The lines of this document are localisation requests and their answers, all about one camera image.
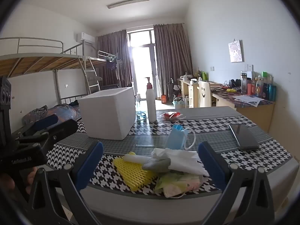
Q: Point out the double white wall socket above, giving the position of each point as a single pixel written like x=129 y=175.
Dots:
x=248 y=67

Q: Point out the black headphones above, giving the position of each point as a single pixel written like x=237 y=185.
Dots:
x=234 y=84

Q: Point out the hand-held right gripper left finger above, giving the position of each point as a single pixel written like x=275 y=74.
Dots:
x=90 y=166

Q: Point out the white small appliance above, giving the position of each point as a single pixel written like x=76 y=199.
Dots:
x=186 y=76

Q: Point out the glass balcony door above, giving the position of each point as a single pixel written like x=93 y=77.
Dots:
x=141 y=63

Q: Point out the red snack packet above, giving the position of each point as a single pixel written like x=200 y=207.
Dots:
x=171 y=115

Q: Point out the wooden desk patterned top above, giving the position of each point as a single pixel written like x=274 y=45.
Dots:
x=255 y=114

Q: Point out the clear bottle blue liquid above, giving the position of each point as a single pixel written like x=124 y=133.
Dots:
x=141 y=116

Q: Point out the white pump bottle red top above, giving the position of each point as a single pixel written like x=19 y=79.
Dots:
x=151 y=105

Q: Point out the small metal bunk bed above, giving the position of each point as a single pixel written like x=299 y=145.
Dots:
x=105 y=56

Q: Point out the blue face mask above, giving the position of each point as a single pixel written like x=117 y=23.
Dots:
x=175 y=137

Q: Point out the black folding cart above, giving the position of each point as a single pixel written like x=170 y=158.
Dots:
x=172 y=88

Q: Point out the purple plaid cloth bundle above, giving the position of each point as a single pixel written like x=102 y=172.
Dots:
x=38 y=112

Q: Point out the blue orange plaid quilt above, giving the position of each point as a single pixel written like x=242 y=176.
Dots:
x=63 y=111

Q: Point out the white foam box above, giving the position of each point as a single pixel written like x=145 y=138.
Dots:
x=105 y=114

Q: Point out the dark hanging clothes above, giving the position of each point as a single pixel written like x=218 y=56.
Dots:
x=112 y=65

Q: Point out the wooden desk with drawers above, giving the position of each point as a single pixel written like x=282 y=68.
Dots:
x=187 y=93

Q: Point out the ceiling tube light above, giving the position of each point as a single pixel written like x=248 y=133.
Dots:
x=127 y=2

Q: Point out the clear tumbler black lid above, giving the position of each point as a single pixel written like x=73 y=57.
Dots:
x=243 y=84

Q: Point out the small yellow object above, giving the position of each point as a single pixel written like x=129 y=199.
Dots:
x=230 y=90

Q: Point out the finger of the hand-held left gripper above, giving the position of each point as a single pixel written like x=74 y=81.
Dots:
x=65 y=127
x=46 y=121

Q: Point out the white foam net roll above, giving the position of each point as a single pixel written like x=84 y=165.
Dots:
x=134 y=158

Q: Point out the person's left hand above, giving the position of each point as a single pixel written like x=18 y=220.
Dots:
x=31 y=179

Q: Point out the cartoon wall picture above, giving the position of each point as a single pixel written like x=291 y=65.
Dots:
x=236 y=51

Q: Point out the large metal bunk bed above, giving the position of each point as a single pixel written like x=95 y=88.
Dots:
x=35 y=61

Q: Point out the grey soft cloth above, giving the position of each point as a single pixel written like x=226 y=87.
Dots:
x=157 y=164

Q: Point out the wooden smiley face chair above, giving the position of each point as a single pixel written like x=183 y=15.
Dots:
x=204 y=93

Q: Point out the light wastebasket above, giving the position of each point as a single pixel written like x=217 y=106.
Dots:
x=178 y=104

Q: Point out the printed papers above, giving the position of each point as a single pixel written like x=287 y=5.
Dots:
x=248 y=99

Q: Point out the orange floor container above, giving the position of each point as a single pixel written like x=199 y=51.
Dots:
x=164 y=98

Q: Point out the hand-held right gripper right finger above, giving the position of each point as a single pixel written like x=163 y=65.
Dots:
x=212 y=166

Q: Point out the white tissue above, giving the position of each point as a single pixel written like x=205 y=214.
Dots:
x=185 y=161

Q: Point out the row of toiletry bottles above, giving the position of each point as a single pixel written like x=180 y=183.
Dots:
x=257 y=86

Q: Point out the black smartphone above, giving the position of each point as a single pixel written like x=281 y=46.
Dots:
x=243 y=137

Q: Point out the teal metal bottle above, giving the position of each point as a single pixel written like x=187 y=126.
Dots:
x=272 y=93

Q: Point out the green package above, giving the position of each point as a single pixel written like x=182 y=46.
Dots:
x=204 y=75

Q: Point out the brown curtain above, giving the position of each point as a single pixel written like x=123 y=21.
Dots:
x=112 y=56
x=172 y=56

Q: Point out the dark blue cloth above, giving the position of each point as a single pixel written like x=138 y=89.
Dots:
x=74 y=103

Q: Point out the white air conditioner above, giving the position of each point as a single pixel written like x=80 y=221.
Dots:
x=85 y=37

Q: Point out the yellow foam net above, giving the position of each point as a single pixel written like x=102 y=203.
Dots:
x=131 y=175

